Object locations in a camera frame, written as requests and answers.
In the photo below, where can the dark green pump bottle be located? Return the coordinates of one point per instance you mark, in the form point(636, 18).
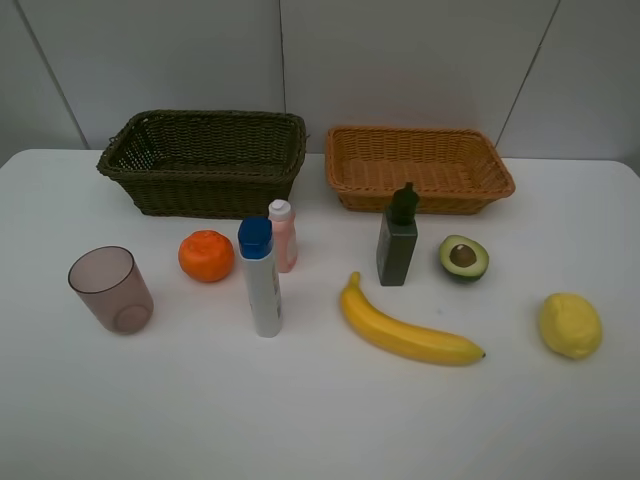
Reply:
point(398, 236)

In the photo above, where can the halved avocado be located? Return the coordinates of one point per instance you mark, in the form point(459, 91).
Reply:
point(463, 259)

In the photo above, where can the yellow banana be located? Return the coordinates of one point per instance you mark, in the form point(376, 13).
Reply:
point(400, 338)

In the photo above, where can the translucent pink plastic cup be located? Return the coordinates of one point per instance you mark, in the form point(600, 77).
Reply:
point(108, 281)

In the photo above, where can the yellow lemon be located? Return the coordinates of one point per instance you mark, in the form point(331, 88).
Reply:
point(570, 326)

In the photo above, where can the pink bottle white cap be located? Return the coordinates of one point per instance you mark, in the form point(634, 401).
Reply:
point(282, 217)

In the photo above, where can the white tube blue cap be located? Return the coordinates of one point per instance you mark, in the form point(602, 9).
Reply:
point(261, 276)

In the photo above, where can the orange mandarin fruit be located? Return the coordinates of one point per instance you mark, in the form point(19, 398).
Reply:
point(206, 256)

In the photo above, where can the orange wicker basket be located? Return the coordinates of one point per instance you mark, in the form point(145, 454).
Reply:
point(453, 171)

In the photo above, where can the dark green wicker basket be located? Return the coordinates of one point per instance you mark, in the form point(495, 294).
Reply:
point(223, 164)

